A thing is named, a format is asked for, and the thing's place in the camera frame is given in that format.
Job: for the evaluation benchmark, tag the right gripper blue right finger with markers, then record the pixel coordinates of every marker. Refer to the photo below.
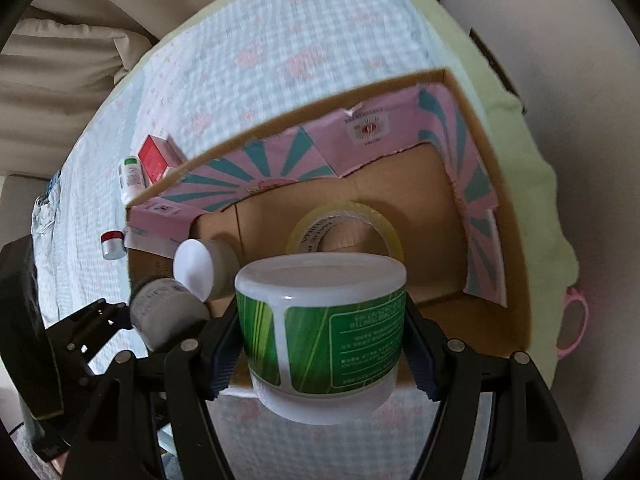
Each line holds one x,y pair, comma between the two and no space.
527,437

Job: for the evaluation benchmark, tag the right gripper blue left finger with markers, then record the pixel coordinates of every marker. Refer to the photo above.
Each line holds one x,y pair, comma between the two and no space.
117,438

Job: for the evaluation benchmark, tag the grey jar white lid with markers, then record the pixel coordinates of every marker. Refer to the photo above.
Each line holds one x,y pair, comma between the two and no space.
161,308

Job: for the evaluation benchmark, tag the white round lid jar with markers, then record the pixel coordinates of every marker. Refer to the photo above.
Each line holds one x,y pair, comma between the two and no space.
206,268

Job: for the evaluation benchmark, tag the green label white jar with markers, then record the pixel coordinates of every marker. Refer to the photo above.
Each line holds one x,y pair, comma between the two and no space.
322,333

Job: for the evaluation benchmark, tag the yellow clear tape roll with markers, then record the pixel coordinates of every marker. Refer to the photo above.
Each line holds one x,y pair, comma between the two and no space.
345,227

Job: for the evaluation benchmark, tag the small jar red band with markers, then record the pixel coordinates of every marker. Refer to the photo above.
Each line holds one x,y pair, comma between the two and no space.
113,245

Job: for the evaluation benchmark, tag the grey sofa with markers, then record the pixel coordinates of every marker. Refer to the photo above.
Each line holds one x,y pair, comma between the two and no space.
18,196

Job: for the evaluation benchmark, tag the white bottle green cap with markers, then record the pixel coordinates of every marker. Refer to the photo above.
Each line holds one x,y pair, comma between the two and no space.
131,179

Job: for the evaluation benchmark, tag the red and white box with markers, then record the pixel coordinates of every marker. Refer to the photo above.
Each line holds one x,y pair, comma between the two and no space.
157,157

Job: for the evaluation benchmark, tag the open cardboard box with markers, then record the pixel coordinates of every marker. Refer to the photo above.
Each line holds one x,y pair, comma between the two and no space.
401,168

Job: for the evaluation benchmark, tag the green mattress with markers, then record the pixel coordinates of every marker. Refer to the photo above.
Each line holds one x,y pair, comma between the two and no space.
531,183

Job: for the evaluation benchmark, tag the floral checked blue bedsheet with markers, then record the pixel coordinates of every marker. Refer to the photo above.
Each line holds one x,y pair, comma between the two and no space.
235,64

